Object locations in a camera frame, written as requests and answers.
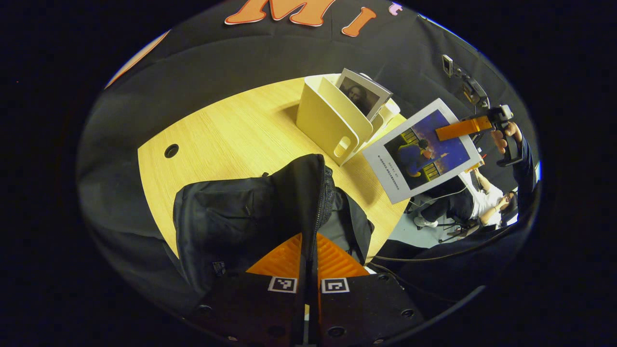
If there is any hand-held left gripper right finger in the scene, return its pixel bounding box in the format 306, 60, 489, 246
316, 233, 425, 347

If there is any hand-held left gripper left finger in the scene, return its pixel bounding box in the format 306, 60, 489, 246
190, 233, 308, 347

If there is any blue and white book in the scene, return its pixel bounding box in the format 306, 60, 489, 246
362, 98, 483, 205

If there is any black schoolbag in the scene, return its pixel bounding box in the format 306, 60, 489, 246
173, 153, 374, 294

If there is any portrait cover book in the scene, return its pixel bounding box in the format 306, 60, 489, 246
335, 67, 393, 121

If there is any white bookshelf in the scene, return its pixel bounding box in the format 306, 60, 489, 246
295, 73, 402, 167

